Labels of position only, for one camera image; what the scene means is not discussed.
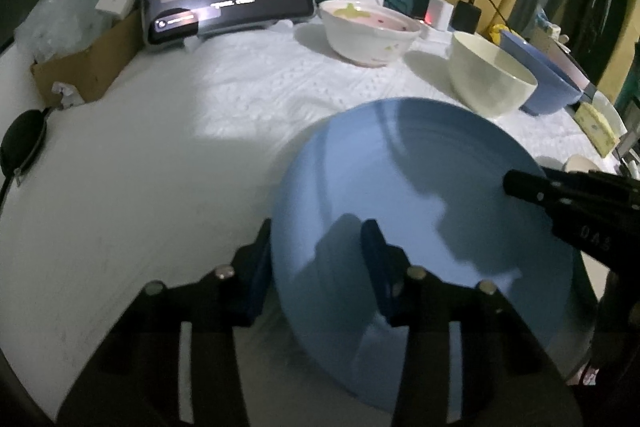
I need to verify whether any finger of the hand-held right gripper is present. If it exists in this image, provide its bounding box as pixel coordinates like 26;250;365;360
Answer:
502;164;640;219

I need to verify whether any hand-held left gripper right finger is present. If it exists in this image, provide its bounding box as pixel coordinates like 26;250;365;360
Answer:
360;219;586;427

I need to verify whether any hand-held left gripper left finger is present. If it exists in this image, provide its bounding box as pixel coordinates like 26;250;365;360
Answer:
56;218;275;427

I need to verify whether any blue plate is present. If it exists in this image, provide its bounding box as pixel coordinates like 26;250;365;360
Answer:
270;97;576;413

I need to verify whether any large blue bowl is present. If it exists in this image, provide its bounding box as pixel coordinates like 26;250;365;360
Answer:
500;31;586;116

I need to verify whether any cream bowl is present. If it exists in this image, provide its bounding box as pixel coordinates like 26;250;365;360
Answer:
447;32;538;118

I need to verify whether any strawberry print pink bowl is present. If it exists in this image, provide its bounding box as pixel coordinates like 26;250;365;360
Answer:
319;0;423;68

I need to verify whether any yellow sponge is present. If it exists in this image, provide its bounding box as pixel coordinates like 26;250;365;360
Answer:
574;102;621;158

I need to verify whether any small pink bowl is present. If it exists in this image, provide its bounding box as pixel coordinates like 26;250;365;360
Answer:
552;44;592;90

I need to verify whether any yellow packet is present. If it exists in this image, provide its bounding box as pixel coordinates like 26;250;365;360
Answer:
487;23;511;46

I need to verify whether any white power strip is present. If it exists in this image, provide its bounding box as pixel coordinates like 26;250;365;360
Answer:
382;0;456;44

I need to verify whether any black charger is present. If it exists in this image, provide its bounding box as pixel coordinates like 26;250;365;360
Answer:
450;1;483;34

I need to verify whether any white charger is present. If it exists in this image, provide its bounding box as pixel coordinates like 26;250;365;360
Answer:
427;0;455;28

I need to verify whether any clear tablet stand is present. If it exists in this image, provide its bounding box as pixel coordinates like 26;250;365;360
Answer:
182;19;296;55

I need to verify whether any cardboard box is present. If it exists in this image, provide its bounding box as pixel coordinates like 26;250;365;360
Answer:
31;7;143;105

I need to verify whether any black round pouch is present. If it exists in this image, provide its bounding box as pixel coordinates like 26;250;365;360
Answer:
0;109;49;174

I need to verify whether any clear plastic bag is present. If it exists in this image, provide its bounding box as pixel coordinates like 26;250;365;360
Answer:
14;0;116;62

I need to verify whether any black charger cable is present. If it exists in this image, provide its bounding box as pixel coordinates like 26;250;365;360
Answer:
470;0;511;30

